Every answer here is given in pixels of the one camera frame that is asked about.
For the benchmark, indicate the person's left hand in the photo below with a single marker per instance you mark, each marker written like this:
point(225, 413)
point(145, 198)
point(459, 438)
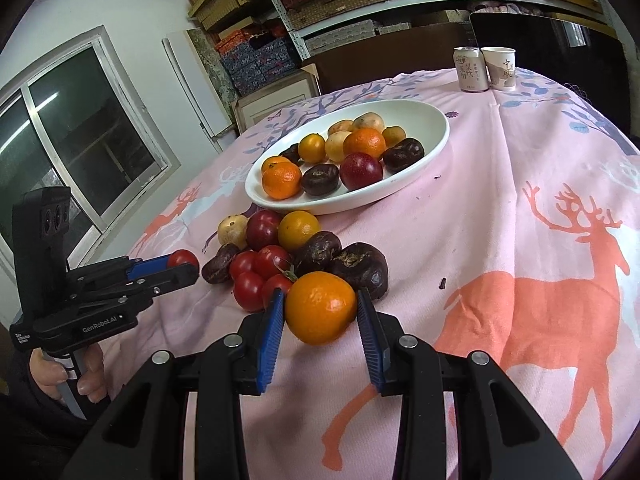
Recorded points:
point(47, 375)

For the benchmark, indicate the yellow round fruit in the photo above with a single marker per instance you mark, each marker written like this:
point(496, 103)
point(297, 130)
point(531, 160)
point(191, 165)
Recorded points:
point(336, 146)
point(232, 230)

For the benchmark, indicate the white oval plate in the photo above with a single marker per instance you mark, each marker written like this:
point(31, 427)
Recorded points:
point(420, 125)

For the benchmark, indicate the white leaning boards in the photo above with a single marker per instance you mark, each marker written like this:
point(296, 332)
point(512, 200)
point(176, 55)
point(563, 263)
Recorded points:
point(192, 85)

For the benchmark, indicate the dark brown board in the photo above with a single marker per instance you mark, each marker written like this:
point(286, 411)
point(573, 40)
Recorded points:
point(380, 70)

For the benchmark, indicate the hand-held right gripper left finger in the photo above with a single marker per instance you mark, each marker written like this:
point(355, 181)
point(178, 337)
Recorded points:
point(270, 340)

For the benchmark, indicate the window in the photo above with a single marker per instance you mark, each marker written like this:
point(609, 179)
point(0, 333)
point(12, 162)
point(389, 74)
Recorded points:
point(75, 125)

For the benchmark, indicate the dark red plum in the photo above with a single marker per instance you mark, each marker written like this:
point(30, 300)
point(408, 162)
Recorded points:
point(361, 171)
point(263, 229)

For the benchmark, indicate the orange mandarin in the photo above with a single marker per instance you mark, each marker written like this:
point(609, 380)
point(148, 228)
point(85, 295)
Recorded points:
point(281, 178)

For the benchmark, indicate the pink deer print tablecloth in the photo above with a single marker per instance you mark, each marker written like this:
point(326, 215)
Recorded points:
point(500, 200)

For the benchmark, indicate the small yellow-brown fruit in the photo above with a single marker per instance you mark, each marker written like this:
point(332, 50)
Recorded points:
point(369, 121)

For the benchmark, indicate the white paper cup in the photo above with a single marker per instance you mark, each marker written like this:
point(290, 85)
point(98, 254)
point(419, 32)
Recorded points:
point(500, 69)

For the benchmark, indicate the red tomato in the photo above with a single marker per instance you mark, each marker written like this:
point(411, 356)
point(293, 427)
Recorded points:
point(242, 264)
point(182, 258)
point(275, 286)
point(248, 291)
point(272, 261)

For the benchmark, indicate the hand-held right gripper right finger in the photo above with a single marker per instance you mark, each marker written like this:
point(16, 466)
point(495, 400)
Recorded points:
point(370, 340)

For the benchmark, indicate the stack of blue patterned boxes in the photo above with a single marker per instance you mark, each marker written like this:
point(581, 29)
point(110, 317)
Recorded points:
point(255, 62)

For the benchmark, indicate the stone pattern panel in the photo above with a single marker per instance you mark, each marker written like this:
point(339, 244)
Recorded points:
point(210, 67)

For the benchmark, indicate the white metal shelf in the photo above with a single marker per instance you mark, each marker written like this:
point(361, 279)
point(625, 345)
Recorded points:
point(350, 15)

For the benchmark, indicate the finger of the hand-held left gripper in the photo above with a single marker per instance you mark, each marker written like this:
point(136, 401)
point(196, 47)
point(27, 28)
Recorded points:
point(175, 276)
point(150, 266)

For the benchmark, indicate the black panel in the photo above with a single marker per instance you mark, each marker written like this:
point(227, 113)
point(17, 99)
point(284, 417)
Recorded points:
point(565, 55)

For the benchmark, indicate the framed picture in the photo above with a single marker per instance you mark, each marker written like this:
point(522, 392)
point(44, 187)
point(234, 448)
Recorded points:
point(275, 102)

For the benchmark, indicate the pink drink can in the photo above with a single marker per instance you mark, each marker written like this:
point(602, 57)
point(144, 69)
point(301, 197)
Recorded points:
point(471, 70)

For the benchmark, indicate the pink cloth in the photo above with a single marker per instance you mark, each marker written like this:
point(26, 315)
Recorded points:
point(500, 8)

